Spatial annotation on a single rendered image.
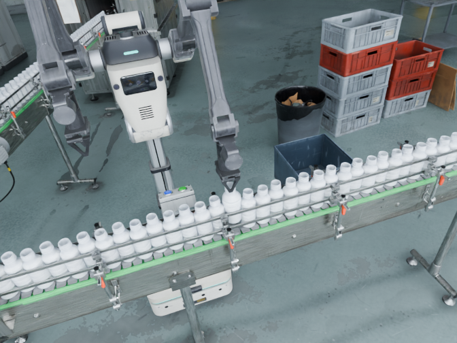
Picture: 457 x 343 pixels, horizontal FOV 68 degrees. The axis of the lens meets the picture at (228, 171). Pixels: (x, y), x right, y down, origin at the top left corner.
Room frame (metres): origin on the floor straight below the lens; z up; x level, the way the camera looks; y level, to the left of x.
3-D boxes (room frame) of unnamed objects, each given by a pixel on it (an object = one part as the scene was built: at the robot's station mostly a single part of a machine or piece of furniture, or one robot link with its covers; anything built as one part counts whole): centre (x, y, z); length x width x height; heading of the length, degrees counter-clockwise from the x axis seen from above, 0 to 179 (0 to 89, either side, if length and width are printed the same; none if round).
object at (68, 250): (0.77, 0.56, 1.08); 0.06 x 0.06 x 0.17
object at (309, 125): (2.75, -0.71, 0.32); 0.45 x 0.45 x 0.64
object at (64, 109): (0.92, 0.45, 1.60); 0.12 x 0.09 x 0.12; 15
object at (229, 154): (0.89, -0.01, 1.40); 0.12 x 0.09 x 0.12; 14
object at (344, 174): (1.03, -0.46, 1.08); 0.06 x 0.06 x 0.17
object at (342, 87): (3.27, -1.38, 0.55); 0.61 x 0.41 x 0.22; 111
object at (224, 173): (0.93, 0.00, 1.31); 0.10 x 0.07 x 0.07; 14
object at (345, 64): (3.27, -1.38, 0.78); 0.61 x 0.41 x 0.22; 111
